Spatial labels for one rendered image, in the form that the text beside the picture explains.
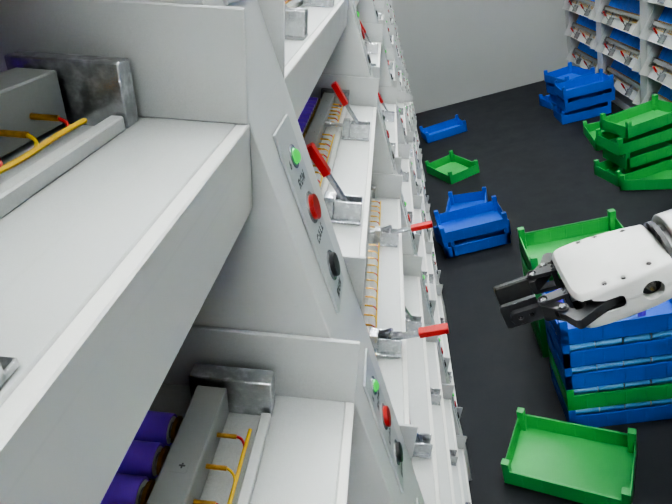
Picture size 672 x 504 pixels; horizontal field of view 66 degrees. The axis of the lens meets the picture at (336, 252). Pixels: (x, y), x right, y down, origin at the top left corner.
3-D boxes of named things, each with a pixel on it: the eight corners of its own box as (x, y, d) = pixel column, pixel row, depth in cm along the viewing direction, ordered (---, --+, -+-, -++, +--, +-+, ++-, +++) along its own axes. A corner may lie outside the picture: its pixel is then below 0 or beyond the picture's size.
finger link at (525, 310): (576, 325, 54) (512, 344, 56) (567, 306, 57) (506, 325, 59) (568, 302, 53) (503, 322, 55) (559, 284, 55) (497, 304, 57)
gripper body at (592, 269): (704, 307, 51) (587, 341, 54) (658, 254, 60) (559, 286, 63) (692, 247, 48) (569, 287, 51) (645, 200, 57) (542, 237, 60)
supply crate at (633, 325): (655, 281, 144) (655, 257, 140) (690, 327, 126) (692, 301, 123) (542, 300, 150) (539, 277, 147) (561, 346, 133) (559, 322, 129)
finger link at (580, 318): (612, 332, 50) (555, 326, 54) (634, 280, 54) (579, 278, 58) (609, 323, 49) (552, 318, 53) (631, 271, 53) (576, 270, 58)
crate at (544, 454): (637, 448, 138) (636, 428, 134) (631, 517, 124) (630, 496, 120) (520, 425, 154) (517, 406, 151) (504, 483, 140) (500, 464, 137)
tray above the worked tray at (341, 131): (374, 130, 96) (381, 52, 89) (357, 353, 44) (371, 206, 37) (265, 122, 97) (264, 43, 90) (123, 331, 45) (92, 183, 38)
